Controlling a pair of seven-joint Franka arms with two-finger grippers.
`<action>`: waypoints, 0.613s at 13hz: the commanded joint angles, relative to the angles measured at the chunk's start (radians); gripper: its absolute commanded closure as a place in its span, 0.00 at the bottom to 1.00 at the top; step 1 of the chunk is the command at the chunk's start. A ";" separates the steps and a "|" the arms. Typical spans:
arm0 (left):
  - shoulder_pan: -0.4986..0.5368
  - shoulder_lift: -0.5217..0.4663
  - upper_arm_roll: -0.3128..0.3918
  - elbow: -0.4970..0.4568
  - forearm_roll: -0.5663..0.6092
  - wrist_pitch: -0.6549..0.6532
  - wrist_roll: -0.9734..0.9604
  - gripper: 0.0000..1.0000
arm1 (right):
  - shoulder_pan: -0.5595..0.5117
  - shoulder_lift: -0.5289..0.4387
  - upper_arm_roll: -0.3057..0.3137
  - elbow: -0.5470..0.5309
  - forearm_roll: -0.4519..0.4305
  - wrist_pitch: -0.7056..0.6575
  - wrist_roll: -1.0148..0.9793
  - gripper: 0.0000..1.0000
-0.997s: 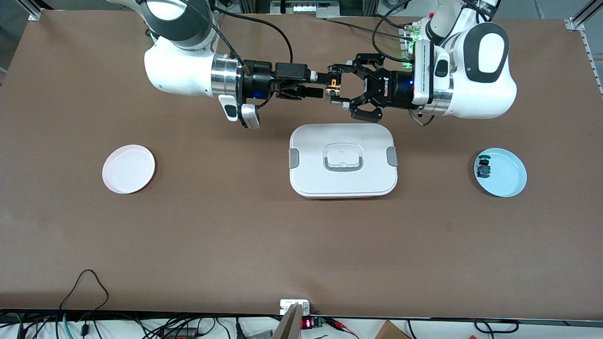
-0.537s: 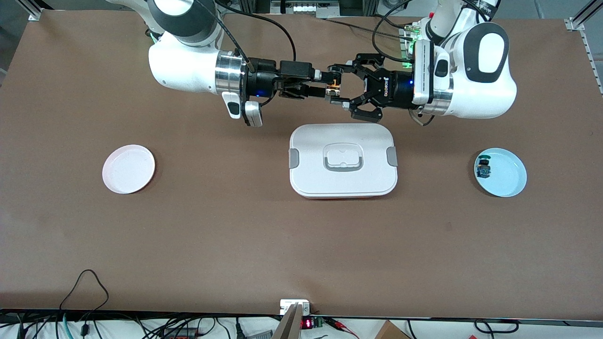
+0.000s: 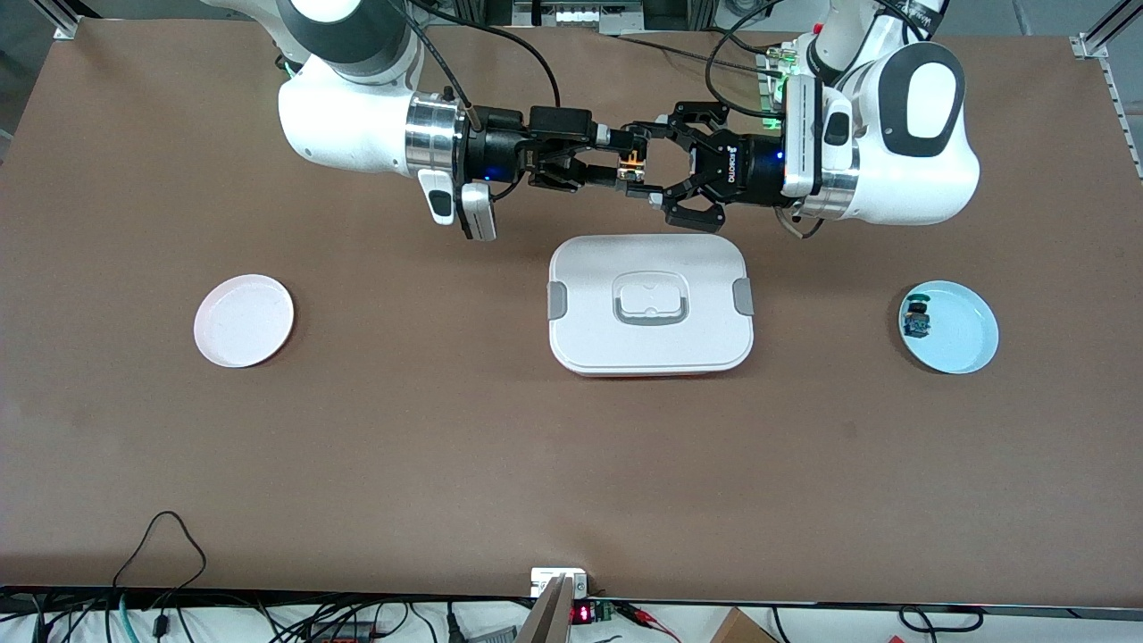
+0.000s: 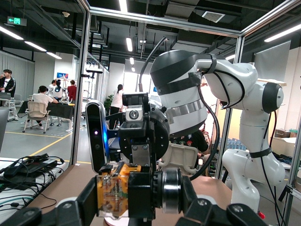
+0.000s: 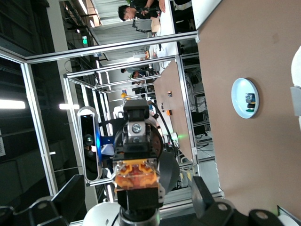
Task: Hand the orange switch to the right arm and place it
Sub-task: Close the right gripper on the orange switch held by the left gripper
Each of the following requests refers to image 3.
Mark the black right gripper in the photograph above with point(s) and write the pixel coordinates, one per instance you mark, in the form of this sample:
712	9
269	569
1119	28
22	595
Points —
500	150

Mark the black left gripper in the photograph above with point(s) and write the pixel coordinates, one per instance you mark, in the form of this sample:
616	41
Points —
748	167

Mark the orange push button switch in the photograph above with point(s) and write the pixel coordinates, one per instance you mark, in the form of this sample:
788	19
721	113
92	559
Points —
634	162

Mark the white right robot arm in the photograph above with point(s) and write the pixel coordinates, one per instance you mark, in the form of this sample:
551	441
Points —
348	125

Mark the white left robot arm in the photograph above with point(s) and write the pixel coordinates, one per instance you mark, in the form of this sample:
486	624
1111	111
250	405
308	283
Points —
911	187

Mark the white lidded food container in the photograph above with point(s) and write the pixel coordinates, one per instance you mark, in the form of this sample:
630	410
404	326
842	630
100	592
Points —
652	259

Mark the silver equipment rack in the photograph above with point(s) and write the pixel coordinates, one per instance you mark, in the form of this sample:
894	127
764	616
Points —
527	13

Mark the light blue plate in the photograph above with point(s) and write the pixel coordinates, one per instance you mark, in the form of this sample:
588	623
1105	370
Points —
964	326

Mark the pink plate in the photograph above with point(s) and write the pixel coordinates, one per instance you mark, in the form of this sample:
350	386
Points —
243	321

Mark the aluminium corner profile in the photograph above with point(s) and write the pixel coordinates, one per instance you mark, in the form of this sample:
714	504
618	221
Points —
1094	45

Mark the small white device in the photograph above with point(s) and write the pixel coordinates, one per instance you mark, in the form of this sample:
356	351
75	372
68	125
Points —
545	576

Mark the perforated metal strip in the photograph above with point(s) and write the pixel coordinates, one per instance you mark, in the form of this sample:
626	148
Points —
1121	107

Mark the red alligator clip leads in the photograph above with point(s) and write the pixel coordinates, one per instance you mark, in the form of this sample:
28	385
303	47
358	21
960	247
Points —
647	616

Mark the red LED display module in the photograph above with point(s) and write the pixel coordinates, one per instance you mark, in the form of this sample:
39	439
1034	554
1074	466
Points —
582	614

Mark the brown cardboard box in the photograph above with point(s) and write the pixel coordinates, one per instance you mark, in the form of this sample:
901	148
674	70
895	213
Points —
741	630

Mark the aluminium profile bar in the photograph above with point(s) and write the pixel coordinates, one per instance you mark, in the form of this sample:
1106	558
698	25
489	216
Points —
546	621

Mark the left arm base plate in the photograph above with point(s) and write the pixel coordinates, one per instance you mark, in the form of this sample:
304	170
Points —
766	80

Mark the green mushroom button switch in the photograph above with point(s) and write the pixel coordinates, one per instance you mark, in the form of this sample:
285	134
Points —
917	323

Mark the aluminium frame bracket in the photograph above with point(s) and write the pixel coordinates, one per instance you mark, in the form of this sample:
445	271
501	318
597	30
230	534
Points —
67	27

